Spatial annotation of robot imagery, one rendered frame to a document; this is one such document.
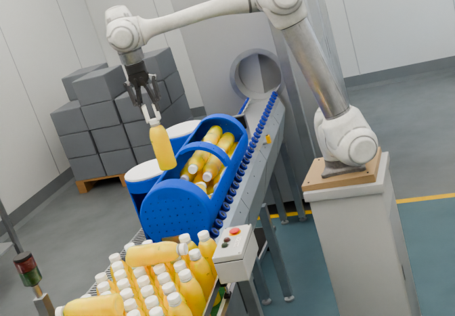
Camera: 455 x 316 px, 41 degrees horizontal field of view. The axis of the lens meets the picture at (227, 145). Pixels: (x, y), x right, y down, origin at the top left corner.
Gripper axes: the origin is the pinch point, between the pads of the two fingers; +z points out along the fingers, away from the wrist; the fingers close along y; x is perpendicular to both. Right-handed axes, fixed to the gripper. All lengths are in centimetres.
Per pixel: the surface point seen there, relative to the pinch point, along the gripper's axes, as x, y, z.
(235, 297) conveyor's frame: 35, -22, 63
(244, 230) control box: 32, -32, 40
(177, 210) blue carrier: 11.4, -1.9, 37.0
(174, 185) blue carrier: 10.9, -3.8, 26.9
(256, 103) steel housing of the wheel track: -191, 4, 57
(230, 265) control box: 47, -29, 43
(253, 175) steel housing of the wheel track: -70, -12, 61
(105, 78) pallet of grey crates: -329, 175, 34
